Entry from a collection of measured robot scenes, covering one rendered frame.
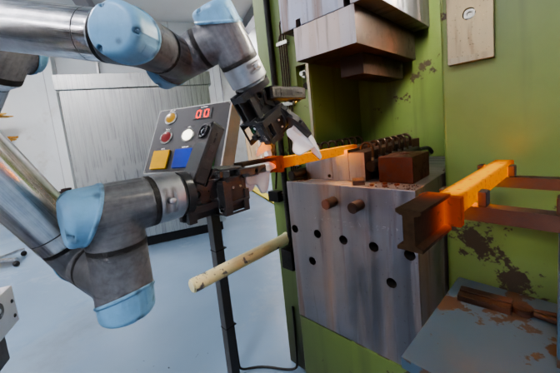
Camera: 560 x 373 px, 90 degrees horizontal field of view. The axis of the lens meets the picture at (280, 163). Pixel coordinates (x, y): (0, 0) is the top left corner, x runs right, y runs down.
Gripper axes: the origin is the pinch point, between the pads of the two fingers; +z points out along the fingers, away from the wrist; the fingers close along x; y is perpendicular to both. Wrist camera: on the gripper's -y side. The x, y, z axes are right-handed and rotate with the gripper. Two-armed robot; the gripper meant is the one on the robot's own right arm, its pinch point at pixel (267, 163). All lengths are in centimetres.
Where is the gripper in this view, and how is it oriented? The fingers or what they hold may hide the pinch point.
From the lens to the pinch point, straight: 59.5
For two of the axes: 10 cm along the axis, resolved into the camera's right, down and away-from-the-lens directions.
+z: 6.9, -1.4, 7.1
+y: 0.9, 9.9, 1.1
